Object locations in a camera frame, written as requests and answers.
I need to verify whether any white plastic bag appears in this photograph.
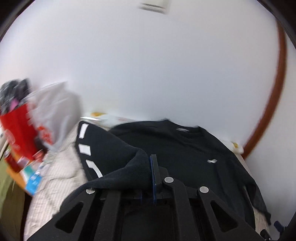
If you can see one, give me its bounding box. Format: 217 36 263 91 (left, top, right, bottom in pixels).
26 82 81 152

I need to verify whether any dark patterned clothes pile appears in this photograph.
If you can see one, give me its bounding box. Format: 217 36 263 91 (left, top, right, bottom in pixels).
1 78 31 115

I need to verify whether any black sweatshirt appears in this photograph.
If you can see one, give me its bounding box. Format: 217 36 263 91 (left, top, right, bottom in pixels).
59 119 272 241

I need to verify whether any brown wooden door frame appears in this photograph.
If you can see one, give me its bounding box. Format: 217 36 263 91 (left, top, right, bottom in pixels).
242 20 287 159

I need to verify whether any light blue package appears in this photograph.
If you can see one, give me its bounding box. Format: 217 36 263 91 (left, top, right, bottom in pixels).
24 162 49 196

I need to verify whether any white ceiling vent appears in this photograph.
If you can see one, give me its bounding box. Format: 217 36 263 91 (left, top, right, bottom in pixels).
139 0 171 14

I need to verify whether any striped beige mattress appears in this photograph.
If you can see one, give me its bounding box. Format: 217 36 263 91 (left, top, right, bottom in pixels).
23 122 269 241

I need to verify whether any red paper bag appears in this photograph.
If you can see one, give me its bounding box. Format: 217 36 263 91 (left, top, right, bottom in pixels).
1 103 47 163

